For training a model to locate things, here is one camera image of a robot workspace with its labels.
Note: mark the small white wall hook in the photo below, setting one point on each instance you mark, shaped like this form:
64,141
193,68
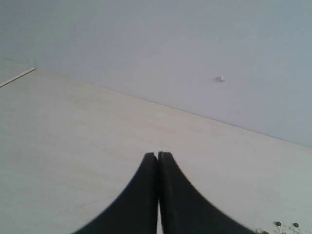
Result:
220,79

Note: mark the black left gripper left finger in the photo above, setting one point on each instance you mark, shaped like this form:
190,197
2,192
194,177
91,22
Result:
135,210

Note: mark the pile of brown pellets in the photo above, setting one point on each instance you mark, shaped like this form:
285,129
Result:
280,227

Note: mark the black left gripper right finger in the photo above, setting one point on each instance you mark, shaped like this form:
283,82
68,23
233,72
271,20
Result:
184,210

